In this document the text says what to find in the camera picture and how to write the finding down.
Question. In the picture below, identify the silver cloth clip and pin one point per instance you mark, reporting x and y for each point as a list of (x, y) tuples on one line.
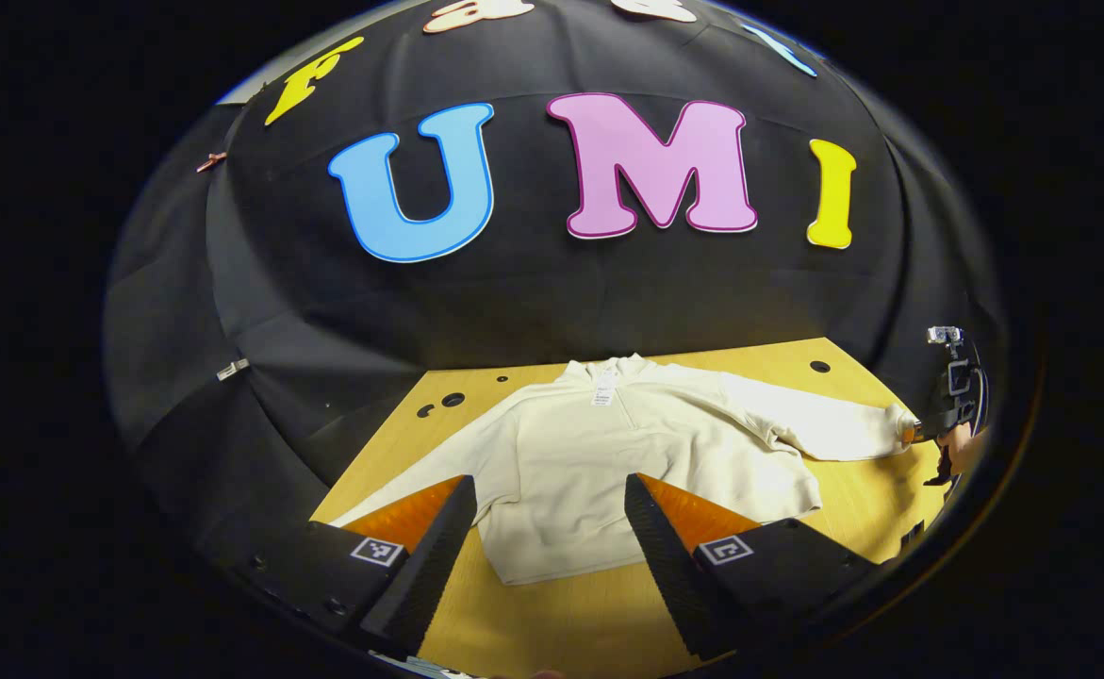
[(232, 369)]

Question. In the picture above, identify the black backdrop cloth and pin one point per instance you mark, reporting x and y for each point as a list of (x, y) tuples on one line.
[(561, 292)]

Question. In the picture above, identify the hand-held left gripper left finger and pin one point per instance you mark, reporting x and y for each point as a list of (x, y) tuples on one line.
[(424, 566)]

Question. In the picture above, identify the cream sweater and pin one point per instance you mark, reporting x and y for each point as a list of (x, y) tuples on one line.
[(570, 462)]

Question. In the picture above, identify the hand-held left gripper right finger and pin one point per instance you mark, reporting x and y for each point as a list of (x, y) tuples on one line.
[(665, 566)]

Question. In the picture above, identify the red cloth clip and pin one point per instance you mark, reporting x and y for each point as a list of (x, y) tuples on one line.
[(211, 161)]

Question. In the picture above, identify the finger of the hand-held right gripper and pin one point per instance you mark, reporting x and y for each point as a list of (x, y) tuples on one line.
[(912, 432)]

